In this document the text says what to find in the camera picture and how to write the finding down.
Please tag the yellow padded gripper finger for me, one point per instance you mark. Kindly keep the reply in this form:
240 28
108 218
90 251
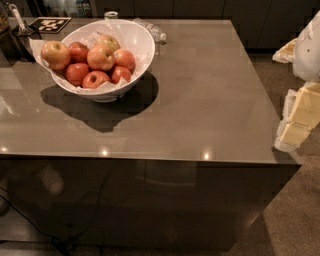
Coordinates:
301 114
286 53

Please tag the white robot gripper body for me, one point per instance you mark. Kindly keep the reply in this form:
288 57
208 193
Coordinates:
307 50

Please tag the yellow-red apple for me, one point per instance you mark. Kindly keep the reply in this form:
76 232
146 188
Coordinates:
101 57
56 55

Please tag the white ceramic bowl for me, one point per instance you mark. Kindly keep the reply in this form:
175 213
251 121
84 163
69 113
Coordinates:
135 36

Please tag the red apple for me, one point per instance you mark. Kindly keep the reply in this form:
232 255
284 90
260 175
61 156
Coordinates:
95 79
125 58
118 73
78 52
76 72

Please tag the red apple front right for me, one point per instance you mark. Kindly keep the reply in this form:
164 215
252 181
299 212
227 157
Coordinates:
118 73

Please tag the green-yellow apple at back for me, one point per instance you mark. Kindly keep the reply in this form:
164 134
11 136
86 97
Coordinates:
109 40

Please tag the red apple front centre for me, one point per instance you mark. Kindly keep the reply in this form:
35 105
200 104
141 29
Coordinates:
95 79

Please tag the red apple back left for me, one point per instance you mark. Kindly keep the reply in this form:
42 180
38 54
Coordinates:
78 52

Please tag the red apple front left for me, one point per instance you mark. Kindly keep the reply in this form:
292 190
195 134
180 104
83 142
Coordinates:
76 72

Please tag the clear plastic water bottle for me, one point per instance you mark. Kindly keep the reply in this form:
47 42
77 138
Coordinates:
156 32

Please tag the small glass jar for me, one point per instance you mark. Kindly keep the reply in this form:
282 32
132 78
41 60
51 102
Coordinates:
111 15

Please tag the black white marker card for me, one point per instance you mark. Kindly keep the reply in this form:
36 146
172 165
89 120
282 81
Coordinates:
50 25

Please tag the black spatula white handle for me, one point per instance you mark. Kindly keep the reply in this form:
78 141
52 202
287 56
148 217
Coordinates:
24 33

